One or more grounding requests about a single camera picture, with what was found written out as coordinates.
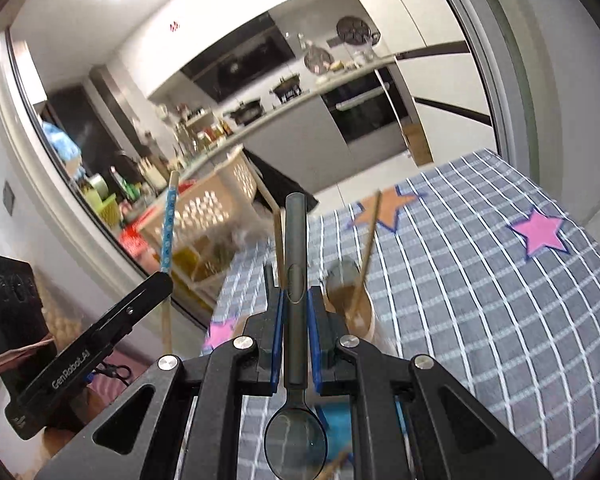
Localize dark transparent spoon large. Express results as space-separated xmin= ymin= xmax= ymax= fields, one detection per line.
xmin=264 ymin=193 xmax=327 ymax=479

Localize blue patterned chopstick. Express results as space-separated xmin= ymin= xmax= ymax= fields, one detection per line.
xmin=160 ymin=170 xmax=180 ymax=353

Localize chopstick in holder right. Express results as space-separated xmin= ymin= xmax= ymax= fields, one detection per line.
xmin=347 ymin=190 xmax=382 ymax=321

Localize beige utensil holder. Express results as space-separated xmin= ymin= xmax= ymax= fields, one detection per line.
xmin=324 ymin=257 xmax=396 ymax=356

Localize beige perforated storage cart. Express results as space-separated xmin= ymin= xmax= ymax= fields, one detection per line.
xmin=134 ymin=144 xmax=261 ymax=306

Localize bamboo chopstick upper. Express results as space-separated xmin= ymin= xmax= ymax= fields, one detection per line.
xmin=273 ymin=208 xmax=286 ymax=289

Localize black wok on stove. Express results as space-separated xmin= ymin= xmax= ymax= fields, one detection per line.
xmin=224 ymin=99 xmax=264 ymax=126

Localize black built-in oven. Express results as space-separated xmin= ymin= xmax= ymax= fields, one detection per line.
xmin=321 ymin=67 xmax=408 ymax=144

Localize black pot on stove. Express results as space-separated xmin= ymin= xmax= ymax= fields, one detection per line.
xmin=270 ymin=74 xmax=302 ymax=104

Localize black range hood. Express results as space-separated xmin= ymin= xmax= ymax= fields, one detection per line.
xmin=180 ymin=12 xmax=294 ymax=103

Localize white upper cabinets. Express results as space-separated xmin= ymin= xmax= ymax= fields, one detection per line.
xmin=118 ymin=0 xmax=288 ymax=96

